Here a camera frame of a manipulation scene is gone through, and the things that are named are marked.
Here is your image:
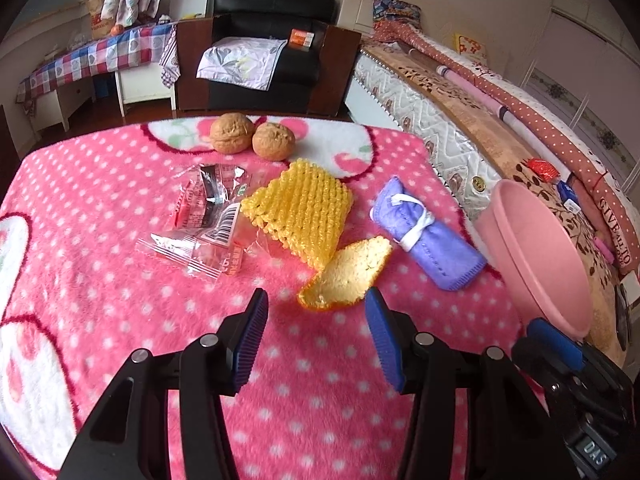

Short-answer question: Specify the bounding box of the yellow foam fruit net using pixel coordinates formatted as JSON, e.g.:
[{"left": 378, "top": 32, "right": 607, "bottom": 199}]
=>
[{"left": 240, "top": 158, "right": 355, "bottom": 271}]

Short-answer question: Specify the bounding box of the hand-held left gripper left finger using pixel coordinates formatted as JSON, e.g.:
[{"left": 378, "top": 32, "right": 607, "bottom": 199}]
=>
[{"left": 59, "top": 287, "right": 271, "bottom": 480}]

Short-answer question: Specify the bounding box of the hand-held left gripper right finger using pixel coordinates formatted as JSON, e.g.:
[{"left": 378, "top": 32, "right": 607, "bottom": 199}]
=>
[{"left": 364, "top": 287, "right": 566, "bottom": 480}]

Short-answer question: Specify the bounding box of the cream bed headboard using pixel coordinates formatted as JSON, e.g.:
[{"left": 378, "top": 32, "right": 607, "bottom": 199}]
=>
[{"left": 335, "top": 0, "right": 501, "bottom": 41}]

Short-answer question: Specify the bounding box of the white wardrobe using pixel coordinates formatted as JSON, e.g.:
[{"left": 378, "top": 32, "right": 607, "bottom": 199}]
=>
[{"left": 520, "top": 0, "right": 640, "bottom": 186}]

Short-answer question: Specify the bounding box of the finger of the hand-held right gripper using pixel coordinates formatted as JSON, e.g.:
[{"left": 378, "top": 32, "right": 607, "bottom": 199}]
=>
[{"left": 510, "top": 317, "right": 601, "bottom": 391}]

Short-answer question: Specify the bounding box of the bed with patterned bedding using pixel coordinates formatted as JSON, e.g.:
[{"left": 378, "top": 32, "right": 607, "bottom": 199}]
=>
[{"left": 360, "top": 40, "right": 631, "bottom": 366}]

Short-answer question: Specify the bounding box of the clear plastic wrapper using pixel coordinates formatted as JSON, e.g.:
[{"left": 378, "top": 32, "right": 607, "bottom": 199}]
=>
[{"left": 136, "top": 162, "right": 273, "bottom": 278}]

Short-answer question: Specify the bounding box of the walnut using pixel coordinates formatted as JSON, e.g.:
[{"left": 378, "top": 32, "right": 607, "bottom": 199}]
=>
[
  {"left": 251, "top": 121, "right": 296, "bottom": 162},
  {"left": 209, "top": 113, "right": 253, "bottom": 154}
]

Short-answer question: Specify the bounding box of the purple rolled cloth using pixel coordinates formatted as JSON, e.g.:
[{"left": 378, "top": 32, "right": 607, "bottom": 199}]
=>
[{"left": 369, "top": 176, "right": 488, "bottom": 292}]

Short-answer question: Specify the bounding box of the blue small packet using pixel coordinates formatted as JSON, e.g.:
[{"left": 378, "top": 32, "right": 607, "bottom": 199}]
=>
[{"left": 557, "top": 180, "right": 583, "bottom": 208}]

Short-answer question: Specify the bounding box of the checkered cloth side table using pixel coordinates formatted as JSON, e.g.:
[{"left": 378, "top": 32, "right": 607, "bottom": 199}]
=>
[{"left": 15, "top": 22, "right": 181, "bottom": 106}]

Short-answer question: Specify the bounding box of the yellow floral pillow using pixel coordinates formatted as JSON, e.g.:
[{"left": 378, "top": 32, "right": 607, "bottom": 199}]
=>
[{"left": 452, "top": 33, "right": 488, "bottom": 61}]

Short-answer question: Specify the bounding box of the colourful patterned pillow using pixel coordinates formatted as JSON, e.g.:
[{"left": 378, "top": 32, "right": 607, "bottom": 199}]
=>
[{"left": 372, "top": 0, "right": 422, "bottom": 26}]

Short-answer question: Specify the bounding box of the yellow sponge cake slice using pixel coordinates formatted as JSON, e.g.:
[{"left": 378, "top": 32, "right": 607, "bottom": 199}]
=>
[{"left": 297, "top": 236, "right": 393, "bottom": 311}]

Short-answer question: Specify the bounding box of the white floral cloth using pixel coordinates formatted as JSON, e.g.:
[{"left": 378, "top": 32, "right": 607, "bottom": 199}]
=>
[{"left": 196, "top": 37, "right": 290, "bottom": 92}]

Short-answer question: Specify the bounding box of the red snack packet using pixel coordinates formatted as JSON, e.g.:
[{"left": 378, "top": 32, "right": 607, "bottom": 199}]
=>
[{"left": 526, "top": 158, "right": 560, "bottom": 183}]

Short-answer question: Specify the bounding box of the beige paper bag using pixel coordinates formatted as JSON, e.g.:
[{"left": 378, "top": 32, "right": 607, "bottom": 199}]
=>
[{"left": 82, "top": 0, "right": 118, "bottom": 41}]

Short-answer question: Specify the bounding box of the white drawer cabinet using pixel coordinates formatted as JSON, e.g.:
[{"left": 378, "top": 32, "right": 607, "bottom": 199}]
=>
[{"left": 32, "top": 77, "right": 96, "bottom": 133}]

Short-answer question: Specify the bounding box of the white table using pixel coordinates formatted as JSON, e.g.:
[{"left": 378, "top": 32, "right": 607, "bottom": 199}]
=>
[{"left": 114, "top": 62, "right": 178, "bottom": 118}]

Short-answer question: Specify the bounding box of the pink plastic bucket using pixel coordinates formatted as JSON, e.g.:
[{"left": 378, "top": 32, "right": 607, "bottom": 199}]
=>
[{"left": 474, "top": 179, "right": 595, "bottom": 341}]

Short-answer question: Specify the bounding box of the pink polka dot blanket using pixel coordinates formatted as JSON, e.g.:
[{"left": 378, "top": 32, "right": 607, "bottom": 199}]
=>
[{"left": 0, "top": 116, "right": 556, "bottom": 480}]

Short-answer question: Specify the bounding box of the white quilted mattress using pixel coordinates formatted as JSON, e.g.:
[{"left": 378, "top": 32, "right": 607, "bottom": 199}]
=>
[{"left": 345, "top": 50, "right": 503, "bottom": 221}]

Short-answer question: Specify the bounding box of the red polka dot quilt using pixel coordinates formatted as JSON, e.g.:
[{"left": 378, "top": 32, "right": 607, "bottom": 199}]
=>
[{"left": 375, "top": 22, "right": 640, "bottom": 276}]

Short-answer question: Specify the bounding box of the black leather armchair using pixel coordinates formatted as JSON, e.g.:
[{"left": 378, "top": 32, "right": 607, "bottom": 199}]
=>
[{"left": 172, "top": 0, "right": 362, "bottom": 116}]

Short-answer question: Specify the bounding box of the pink rolled bed sheet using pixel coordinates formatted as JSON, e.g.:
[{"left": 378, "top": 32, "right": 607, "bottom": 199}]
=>
[{"left": 435, "top": 62, "right": 526, "bottom": 126}]

